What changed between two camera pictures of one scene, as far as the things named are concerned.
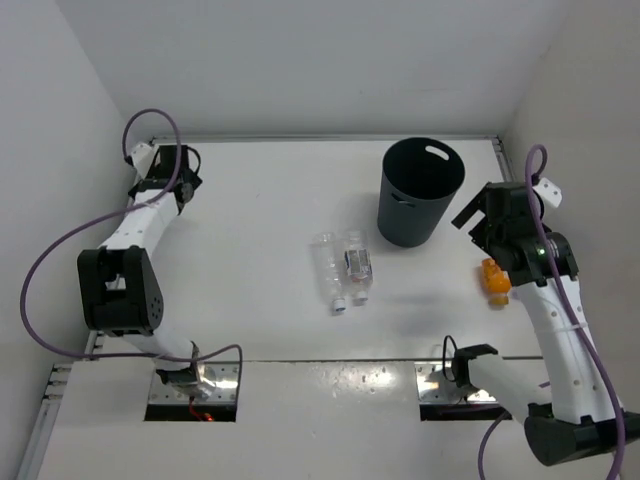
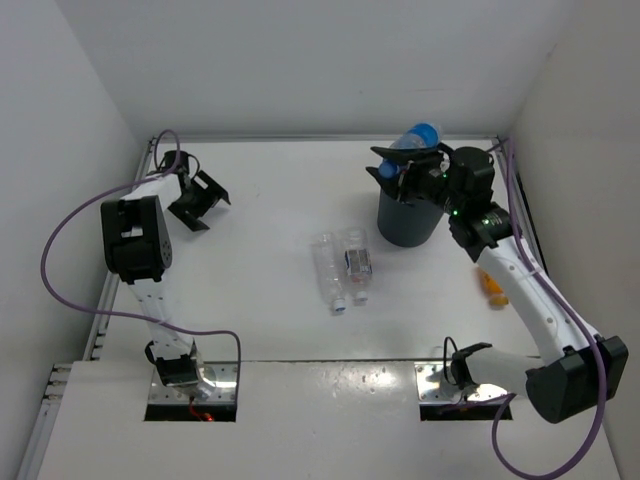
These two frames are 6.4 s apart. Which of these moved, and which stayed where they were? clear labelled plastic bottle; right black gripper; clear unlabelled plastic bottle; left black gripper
Moved: right black gripper
Stayed: clear unlabelled plastic bottle; left black gripper; clear labelled plastic bottle
